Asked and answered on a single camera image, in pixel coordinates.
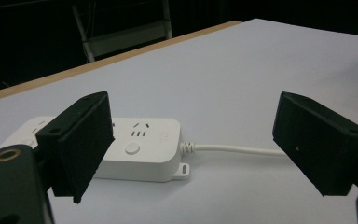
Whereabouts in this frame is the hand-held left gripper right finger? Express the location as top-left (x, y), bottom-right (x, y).
top-left (271, 91), bottom-right (358, 197)

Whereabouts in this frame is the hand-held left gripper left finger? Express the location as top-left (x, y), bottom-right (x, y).
top-left (34, 91), bottom-right (116, 205)

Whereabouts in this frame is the white power strip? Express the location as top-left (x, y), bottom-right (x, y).
top-left (0, 115), bottom-right (191, 183)

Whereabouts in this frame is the metal stand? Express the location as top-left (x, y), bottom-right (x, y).
top-left (71, 0), bottom-right (173, 63)

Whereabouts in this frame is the white power strip cable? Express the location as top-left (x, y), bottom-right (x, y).
top-left (180, 141), bottom-right (288, 157)

